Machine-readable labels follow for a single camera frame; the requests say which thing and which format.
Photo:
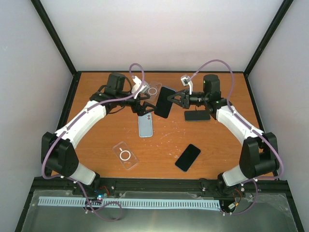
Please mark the blue phone black screen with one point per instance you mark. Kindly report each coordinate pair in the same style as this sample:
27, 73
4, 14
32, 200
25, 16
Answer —
163, 105

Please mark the black aluminium frame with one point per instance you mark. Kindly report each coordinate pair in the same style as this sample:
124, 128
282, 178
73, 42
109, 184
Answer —
284, 7

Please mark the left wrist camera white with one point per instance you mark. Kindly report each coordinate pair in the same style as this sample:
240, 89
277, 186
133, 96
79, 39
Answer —
139, 86

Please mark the black phone near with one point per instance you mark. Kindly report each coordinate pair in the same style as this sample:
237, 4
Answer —
187, 158

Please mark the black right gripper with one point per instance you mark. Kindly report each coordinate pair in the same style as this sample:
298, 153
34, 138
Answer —
181, 94

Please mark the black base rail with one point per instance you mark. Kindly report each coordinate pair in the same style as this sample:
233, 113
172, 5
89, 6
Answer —
116, 186

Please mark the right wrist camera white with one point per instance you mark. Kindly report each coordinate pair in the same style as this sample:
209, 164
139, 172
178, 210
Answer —
186, 81

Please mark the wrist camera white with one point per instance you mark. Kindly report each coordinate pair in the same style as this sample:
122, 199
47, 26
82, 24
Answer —
139, 86
186, 81

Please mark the clear case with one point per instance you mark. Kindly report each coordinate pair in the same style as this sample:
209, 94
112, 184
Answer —
126, 156
153, 90

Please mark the light blue phone case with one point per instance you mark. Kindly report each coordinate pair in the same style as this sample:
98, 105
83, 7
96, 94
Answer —
145, 125

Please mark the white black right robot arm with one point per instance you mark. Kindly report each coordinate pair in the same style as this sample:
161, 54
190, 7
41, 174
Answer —
259, 154

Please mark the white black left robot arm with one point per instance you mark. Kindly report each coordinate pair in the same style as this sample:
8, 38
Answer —
58, 148

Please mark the light blue cable duct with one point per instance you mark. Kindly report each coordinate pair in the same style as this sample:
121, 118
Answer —
131, 203

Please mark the dark teal phone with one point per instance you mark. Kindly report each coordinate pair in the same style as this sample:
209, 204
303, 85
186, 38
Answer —
196, 115

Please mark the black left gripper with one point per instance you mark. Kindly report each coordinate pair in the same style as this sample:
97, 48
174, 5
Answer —
141, 111

